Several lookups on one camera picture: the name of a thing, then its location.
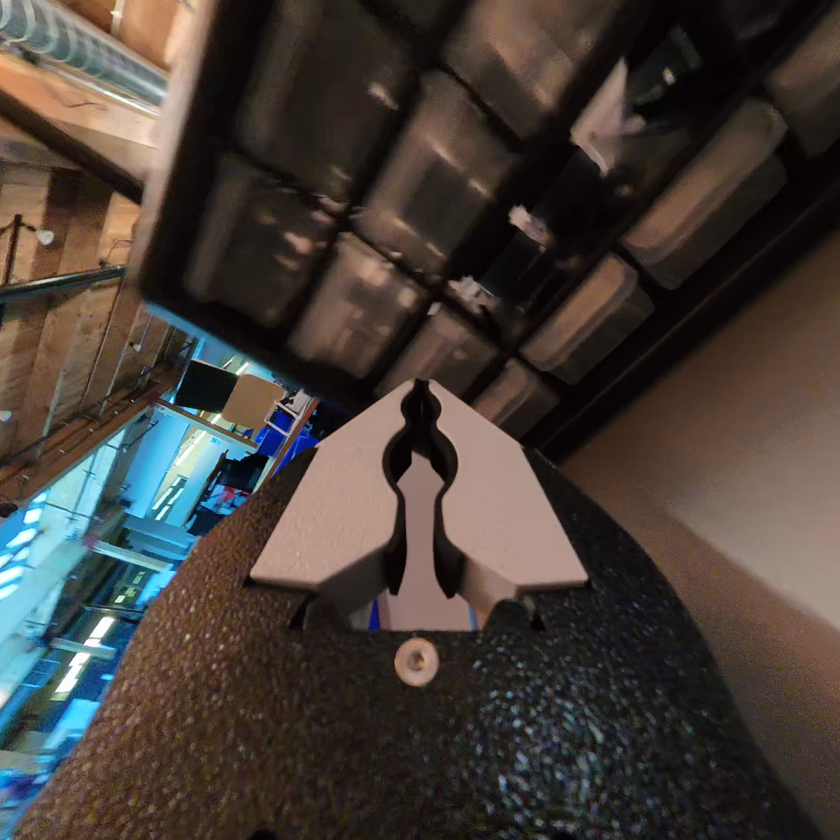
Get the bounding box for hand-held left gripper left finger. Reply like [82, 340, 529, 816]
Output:
[248, 378, 422, 627]

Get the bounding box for black ceiling rail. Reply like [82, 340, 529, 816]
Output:
[0, 264, 127, 308]

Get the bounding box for black drawer cabinet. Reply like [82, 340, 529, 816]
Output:
[134, 0, 840, 460]

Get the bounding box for beige rounded panel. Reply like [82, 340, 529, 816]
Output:
[222, 373, 287, 429]

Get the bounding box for black square panel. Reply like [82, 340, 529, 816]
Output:
[176, 358, 238, 413]

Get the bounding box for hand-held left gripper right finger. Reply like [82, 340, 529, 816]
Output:
[422, 378, 590, 627]

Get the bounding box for silver ventilation duct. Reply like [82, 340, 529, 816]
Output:
[0, 0, 169, 107]

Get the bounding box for rows of clear drawers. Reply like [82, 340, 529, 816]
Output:
[184, 0, 840, 441]

